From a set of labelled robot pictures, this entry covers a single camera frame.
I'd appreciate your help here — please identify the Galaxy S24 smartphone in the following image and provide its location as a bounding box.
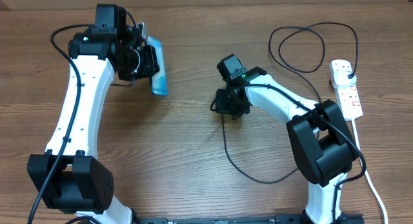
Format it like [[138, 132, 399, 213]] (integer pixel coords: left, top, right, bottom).
[[147, 36, 168, 96]]

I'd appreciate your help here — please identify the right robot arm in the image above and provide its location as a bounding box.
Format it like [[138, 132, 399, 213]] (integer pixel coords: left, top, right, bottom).
[[210, 54, 364, 223]]

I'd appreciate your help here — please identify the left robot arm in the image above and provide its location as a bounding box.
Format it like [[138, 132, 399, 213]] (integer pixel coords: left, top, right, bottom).
[[27, 4, 168, 223]]

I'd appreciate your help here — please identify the white charger plug adapter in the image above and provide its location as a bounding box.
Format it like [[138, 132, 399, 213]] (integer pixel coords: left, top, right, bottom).
[[332, 71, 357, 89]]

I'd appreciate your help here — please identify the white power strip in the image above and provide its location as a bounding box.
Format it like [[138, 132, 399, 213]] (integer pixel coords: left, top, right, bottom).
[[329, 59, 363, 121]]

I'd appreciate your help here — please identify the white power strip cord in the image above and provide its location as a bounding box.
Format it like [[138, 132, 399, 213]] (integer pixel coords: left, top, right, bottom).
[[350, 118, 389, 224]]

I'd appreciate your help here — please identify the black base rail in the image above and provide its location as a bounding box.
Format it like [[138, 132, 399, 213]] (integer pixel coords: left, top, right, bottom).
[[128, 214, 365, 224]]

